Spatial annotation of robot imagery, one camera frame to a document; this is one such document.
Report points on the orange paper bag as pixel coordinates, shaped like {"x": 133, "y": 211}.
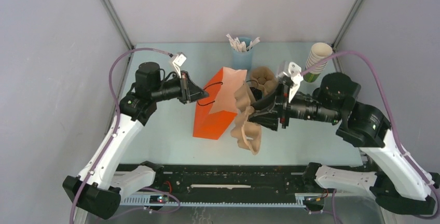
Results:
{"x": 215, "y": 113}

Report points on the light blue holder cup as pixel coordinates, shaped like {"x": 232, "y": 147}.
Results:
{"x": 241, "y": 60}

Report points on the white stir stick packets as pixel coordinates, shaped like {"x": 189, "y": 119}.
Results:
{"x": 240, "y": 45}

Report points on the stack of paper cups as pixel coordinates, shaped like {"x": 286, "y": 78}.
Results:
{"x": 318, "y": 52}

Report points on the single brown pulp carrier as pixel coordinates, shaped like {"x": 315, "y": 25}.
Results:
{"x": 247, "y": 134}

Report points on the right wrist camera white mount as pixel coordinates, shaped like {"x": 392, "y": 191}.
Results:
{"x": 289, "y": 74}

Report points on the stack of black lids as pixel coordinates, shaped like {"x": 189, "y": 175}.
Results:
{"x": 257, "y": 93}

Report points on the brown pulp cup carrier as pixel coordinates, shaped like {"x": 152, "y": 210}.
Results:
{"x": 263, "y": 79}

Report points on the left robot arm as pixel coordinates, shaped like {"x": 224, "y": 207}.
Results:
{"x": 96, "y": 189}

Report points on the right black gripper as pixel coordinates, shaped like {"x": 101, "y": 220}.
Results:
{"x": 269, "y": 120}

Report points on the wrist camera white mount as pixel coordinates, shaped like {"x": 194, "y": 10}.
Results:
{"x": 289, "y": 74}
{"x": 176, "y": 61}

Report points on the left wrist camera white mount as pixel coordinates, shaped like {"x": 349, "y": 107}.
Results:
{"x": 176, "y": 61}

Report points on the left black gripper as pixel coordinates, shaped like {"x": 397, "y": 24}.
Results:
{"x": 190, "y": 92}

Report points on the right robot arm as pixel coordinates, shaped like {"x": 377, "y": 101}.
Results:
{"x": 399, "y": 186}

